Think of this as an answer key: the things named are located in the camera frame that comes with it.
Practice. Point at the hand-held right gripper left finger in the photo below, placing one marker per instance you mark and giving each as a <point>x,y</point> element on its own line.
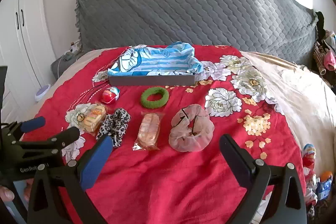
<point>96,162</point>

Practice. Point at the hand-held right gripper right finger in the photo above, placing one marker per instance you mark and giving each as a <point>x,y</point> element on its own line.
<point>236,161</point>

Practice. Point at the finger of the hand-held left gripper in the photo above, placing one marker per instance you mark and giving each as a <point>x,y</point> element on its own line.
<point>32,124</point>
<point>68,134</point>

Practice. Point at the yellow snack packet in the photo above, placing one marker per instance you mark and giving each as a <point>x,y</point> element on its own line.
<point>94,117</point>

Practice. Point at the pink sheer hair scrunchie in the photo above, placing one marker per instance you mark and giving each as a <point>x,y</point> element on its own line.
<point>202,132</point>

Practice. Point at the leopard print hair scrunchie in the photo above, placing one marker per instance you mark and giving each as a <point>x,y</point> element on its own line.
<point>116,121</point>

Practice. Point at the red chocolate egg toy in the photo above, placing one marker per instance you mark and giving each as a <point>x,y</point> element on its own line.
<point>108,96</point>

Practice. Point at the clear orange snack packet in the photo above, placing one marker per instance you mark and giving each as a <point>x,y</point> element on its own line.
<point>149,129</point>

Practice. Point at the green fuzzy hair scrunchie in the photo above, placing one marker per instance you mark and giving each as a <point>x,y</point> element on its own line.
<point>147,103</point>

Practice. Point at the grey storage tray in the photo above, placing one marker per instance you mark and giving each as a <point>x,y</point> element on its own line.
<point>152,80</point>

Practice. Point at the person's left hand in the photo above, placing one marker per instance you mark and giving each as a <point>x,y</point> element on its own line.
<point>5,193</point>

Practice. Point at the purple white round device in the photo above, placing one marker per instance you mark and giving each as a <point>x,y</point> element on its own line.
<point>43,91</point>

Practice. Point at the grey bedside cabinet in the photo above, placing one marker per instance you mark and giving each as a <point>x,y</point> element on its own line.
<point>61,66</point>

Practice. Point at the red floral blanket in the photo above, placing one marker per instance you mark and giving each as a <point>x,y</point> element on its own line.
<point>170,174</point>

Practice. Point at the white wardrobe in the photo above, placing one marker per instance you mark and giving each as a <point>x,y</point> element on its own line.
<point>15,56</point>

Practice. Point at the white charger plug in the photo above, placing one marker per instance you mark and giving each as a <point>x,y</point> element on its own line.
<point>74,47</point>

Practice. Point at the orange blue snack packet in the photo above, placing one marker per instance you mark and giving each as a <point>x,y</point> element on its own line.
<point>325,184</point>

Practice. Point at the box lined with Doraemon cloth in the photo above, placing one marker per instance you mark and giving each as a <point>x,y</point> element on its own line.
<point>155,61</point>

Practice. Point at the leopard print garment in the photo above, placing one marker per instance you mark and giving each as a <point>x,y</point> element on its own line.
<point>319,58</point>

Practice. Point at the pink garment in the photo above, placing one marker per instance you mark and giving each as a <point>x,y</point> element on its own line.
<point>329,60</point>

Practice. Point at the grey quilted headboard cover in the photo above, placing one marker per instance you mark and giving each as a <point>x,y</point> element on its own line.
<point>189,11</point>

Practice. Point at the black garment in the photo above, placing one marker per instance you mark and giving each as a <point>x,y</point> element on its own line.
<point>320,23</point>

